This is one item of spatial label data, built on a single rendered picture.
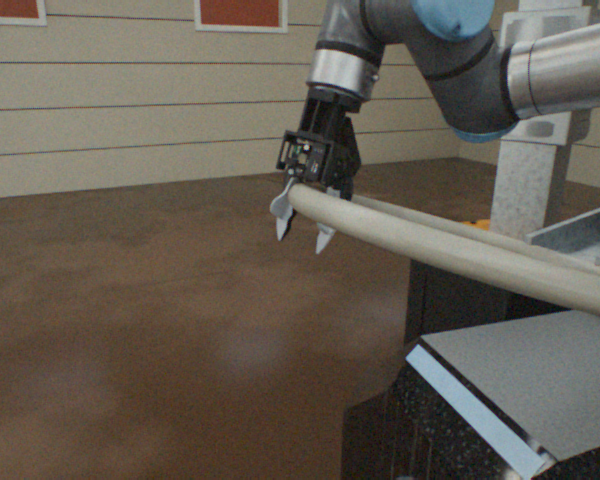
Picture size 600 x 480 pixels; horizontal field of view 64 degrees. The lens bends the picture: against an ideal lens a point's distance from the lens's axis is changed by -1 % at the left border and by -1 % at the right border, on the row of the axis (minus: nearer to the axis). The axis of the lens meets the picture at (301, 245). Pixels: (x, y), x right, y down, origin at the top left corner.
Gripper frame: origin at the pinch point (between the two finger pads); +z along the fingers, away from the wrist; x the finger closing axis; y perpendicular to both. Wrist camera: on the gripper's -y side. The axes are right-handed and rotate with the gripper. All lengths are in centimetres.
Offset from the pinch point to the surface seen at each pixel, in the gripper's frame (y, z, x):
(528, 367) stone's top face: -31.1, 13.8, 36.5
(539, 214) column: -123, -16, 33
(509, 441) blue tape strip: -13.4, 21.1, 35.6
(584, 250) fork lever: -29.7, -9.1, 38.1
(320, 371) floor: -152, 83, -35
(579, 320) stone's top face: -54, 6, 45
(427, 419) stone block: -21.0, 26.5, 23.3
